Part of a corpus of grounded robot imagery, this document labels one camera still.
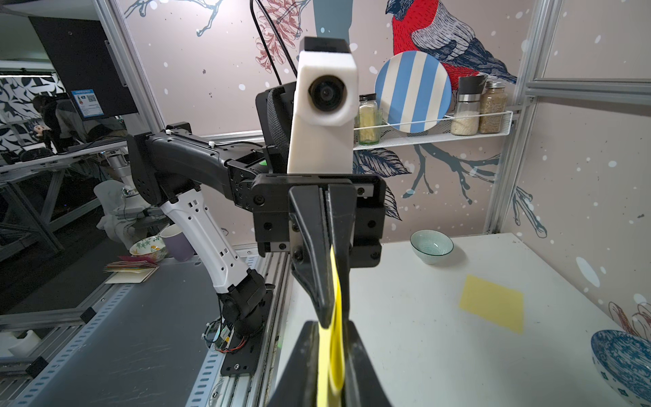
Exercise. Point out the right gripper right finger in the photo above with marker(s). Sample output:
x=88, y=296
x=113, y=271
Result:
x=362, y=386

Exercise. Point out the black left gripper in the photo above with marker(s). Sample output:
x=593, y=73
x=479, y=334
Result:
x=345, y=212

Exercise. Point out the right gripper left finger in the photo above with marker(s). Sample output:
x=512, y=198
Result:
x=298, y=384

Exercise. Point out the yellow square paper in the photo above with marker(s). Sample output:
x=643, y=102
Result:
x=331, y=365
x=494, y=303

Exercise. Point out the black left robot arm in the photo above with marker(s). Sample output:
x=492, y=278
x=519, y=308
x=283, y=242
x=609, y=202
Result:
x=170, y=170

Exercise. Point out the light green small bowl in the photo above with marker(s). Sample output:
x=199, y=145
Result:
x=431, y=246

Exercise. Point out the green spice jar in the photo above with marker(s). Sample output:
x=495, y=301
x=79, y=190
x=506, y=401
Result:
x=369, y=119

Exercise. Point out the purple cup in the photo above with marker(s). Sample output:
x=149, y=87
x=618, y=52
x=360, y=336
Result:
x=176, y=243

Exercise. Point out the blue white striped plate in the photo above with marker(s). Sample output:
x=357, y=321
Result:
x=414, y=92

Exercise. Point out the floral bowl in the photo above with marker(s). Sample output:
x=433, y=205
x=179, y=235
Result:
x=152, y=249

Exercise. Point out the black cap salt shaker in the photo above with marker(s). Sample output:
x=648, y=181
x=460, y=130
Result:
x=467, y=109

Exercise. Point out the brown seed spice jar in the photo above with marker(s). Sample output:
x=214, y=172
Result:
x=492, y=105

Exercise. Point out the blue patterned bowl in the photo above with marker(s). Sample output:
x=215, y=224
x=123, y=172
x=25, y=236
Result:
x=623, y=361

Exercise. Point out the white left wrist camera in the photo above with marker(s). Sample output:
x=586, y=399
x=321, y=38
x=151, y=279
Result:
x=325, y=105

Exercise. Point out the white wire wall shelf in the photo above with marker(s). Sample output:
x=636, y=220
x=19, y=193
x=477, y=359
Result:
x=392, y=138

